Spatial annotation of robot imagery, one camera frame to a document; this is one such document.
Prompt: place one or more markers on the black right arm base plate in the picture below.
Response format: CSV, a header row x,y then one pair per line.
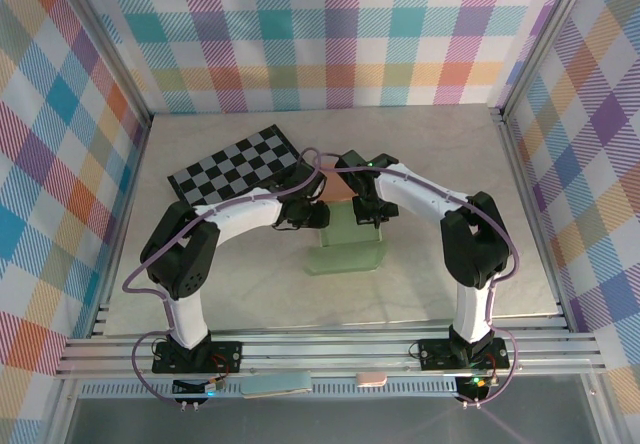
x,y
435,354

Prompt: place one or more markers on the small circuit board green light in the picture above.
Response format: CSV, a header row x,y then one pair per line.
x,y
475,383
210,390

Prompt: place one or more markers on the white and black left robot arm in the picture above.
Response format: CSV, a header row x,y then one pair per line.
x,y
240,214

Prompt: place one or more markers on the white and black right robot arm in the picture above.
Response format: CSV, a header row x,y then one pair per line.
x,y
425,194

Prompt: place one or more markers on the black folding chessboard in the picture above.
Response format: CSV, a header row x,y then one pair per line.
x,y
225,169

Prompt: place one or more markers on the aluminium frame post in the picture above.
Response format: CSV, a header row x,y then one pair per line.
x,y
110,46
545,39

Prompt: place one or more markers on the blue-grey flat pad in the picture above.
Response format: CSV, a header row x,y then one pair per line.
x,y
275,384

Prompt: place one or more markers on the aluminium mounting rail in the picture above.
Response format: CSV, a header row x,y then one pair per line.
x,y
325,351

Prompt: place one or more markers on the orange paper box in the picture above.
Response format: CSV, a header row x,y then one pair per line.
x,y
340,189

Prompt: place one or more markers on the pink flat pad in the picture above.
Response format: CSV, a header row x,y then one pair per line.
x,y
371,379

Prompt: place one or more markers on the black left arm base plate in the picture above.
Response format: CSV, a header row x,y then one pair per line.
x,y
225,356

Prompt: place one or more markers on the green paper box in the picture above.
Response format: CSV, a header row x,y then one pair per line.
x,y
345,259

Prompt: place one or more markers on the aluminium table edge rail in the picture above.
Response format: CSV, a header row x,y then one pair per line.
x,y
140,149
516,164

